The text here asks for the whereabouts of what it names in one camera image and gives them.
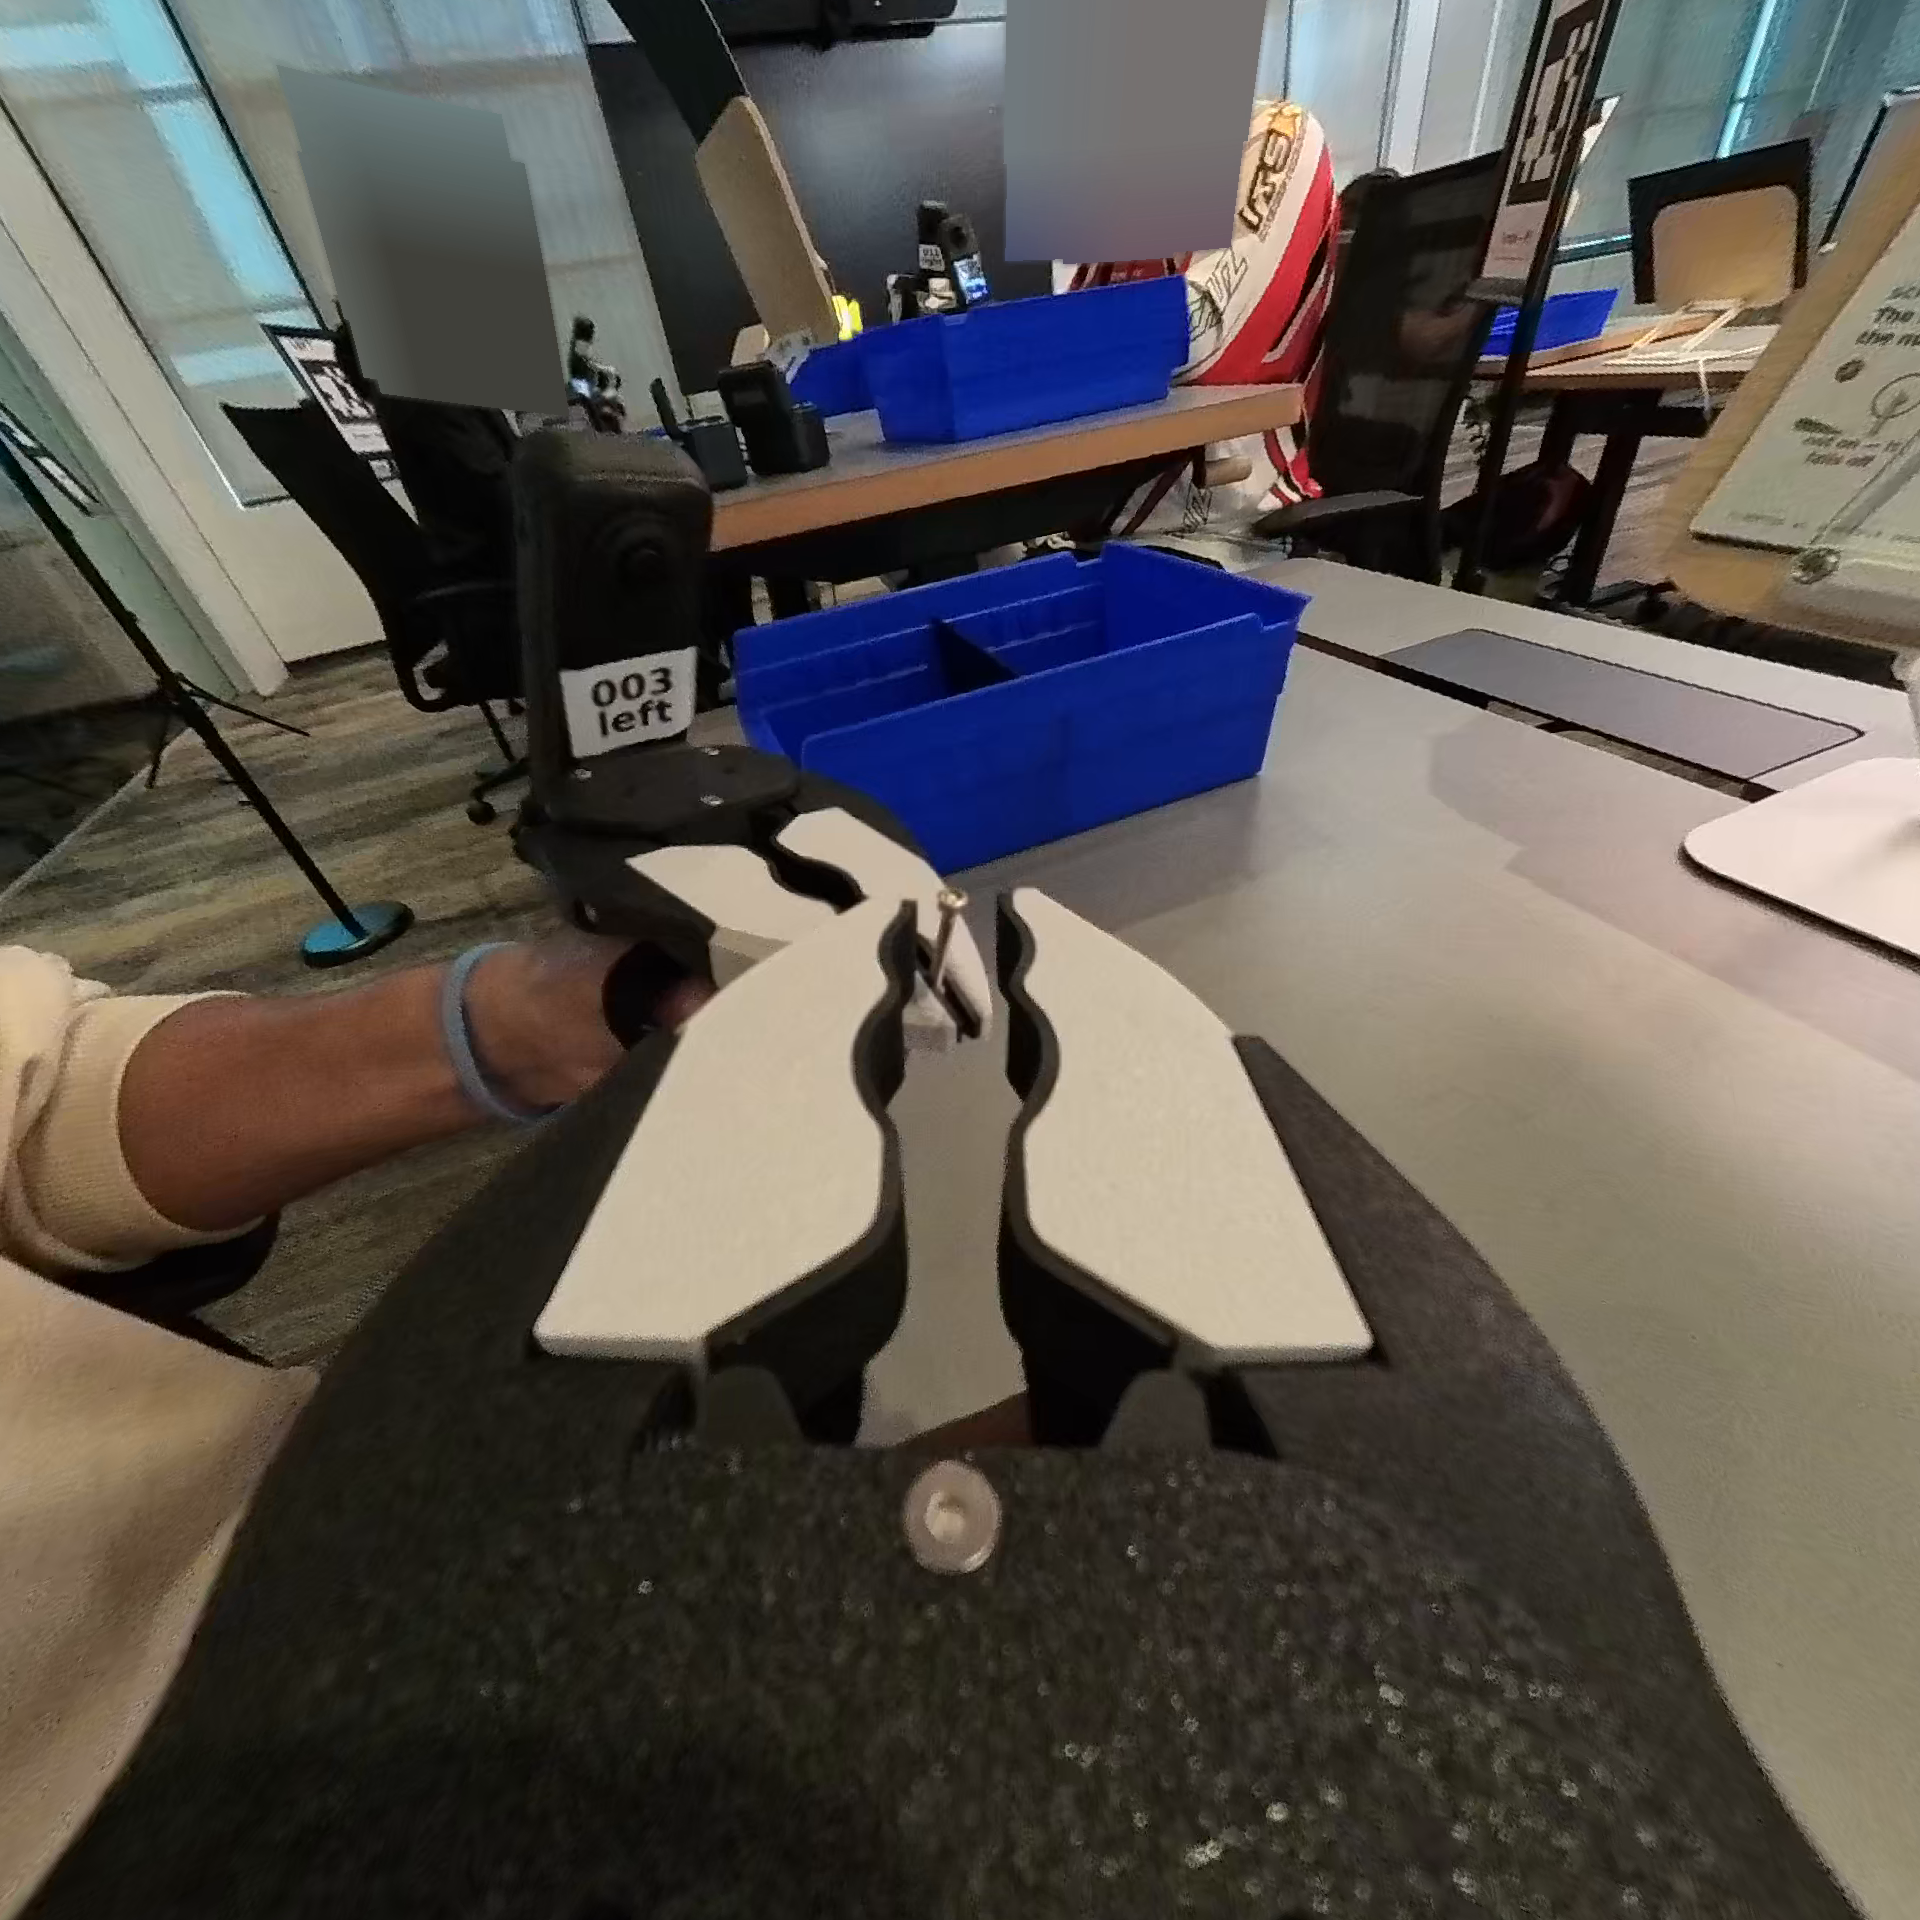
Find printed marker sign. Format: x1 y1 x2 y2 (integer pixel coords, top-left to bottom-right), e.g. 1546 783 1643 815
259 320 407 485

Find black camera device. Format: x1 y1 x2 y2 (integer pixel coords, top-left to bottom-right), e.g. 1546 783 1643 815
884 199 994 320

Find blue wristband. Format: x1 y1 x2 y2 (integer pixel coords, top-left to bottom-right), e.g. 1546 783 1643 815
439 939 569 1129

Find dark red backpack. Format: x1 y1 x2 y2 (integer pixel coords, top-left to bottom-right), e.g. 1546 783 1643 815
1448 458 1594 571

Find black charging dock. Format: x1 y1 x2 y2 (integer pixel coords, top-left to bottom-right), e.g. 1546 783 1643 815
718 359 835 480

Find black mesh office chair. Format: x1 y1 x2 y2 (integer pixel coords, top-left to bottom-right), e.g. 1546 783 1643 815
1254 152 1508 579

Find black tripod with blue base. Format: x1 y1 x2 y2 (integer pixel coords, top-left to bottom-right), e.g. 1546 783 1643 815
0 421 416 969

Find small blue plastic bin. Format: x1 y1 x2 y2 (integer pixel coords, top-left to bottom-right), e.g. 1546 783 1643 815
787 336 881 418

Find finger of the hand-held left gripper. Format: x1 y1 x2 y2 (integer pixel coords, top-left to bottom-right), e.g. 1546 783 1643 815
624 844 873 988
769 808 994 1048

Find grey table with wooden edge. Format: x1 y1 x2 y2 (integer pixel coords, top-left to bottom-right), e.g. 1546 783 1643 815
705 383 1307 595

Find black framed wooden board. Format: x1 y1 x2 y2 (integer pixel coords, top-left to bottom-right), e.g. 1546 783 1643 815
1627 138 1817 308

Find blue divided plastic bin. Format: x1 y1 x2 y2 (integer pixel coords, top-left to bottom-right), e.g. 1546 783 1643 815
731 544 1310 876

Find pale wooden frame pieces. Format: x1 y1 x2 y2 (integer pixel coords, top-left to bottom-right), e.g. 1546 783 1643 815
1599 300 1787 369

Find wooden topped desk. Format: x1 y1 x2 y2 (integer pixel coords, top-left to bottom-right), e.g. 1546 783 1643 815
1476 323 1787 602

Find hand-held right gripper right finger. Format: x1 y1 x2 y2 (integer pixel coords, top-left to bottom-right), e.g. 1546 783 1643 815
998 884 1376 1449

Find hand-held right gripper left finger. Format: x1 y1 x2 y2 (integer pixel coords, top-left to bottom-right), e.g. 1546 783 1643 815
532 901 921 1445

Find black pole with marker tag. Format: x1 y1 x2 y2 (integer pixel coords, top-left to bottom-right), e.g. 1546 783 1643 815
1464 0 1623 589

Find dark desk inlay panel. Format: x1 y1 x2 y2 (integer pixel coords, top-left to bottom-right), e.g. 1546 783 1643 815
1382 632 1863 785

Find white metal document stand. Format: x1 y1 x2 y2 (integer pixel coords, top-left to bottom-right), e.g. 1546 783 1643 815
1681 525 1920 963

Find wooden backing board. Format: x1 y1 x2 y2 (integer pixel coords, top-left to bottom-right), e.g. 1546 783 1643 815
695 96 841 355
1657 152 1920 602

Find large blue plastic bin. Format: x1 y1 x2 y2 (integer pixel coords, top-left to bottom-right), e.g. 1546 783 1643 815
862 277 1194 449

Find shallow blue plastic bin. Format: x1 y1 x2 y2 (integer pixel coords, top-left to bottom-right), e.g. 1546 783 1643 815
1476 285 1623 361

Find person's left forearm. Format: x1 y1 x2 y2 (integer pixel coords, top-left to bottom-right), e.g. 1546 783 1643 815
112 960 519 1249

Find printed instruction sheet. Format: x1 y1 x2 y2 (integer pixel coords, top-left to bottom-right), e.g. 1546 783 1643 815
1692 247 1920 549

